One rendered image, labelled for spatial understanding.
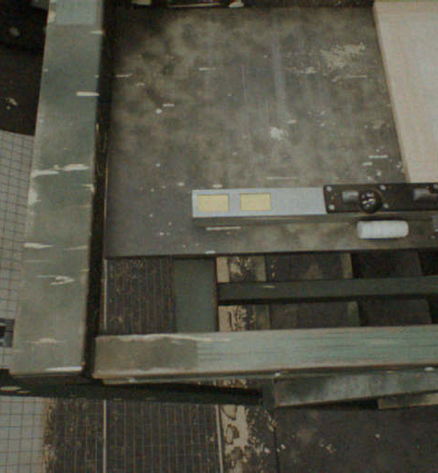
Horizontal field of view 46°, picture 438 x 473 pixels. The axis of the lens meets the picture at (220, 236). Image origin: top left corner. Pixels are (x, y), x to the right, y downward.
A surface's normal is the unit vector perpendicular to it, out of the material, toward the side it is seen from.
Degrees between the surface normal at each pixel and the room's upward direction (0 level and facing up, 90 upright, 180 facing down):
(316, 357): 51
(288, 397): 0
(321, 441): 0
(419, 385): 0
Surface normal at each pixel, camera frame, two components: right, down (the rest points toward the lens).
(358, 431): -0.75, -0.21
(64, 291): 0.03, -0.37
